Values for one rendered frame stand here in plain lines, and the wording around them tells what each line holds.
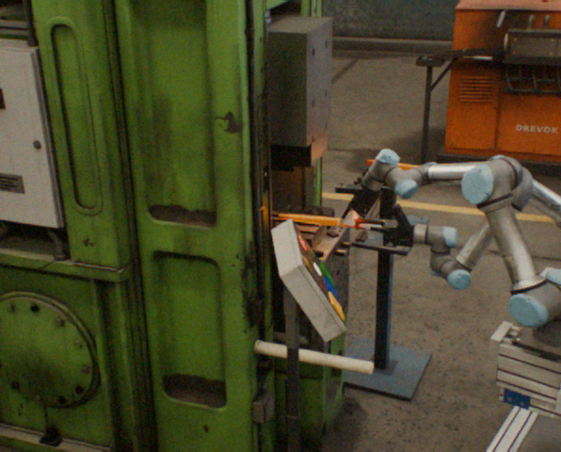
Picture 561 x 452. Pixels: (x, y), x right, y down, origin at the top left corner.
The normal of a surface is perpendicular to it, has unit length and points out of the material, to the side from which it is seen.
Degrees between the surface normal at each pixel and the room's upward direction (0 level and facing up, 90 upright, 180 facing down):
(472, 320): 0
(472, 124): 91
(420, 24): 90
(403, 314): 0
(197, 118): 89
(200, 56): 89
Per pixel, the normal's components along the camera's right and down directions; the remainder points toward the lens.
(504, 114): -0.33, 0.40
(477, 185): -0.83, 0.14
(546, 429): -0.02, -0.91
